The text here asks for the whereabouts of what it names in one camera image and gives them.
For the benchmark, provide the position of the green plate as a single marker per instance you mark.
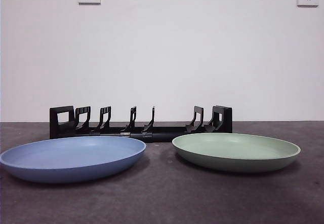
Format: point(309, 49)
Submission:
point(235, 155)

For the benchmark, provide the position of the blue plate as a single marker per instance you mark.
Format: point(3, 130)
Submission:
point(71, 158)

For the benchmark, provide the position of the black plate rack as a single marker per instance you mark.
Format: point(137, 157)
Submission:
point(157, 135)

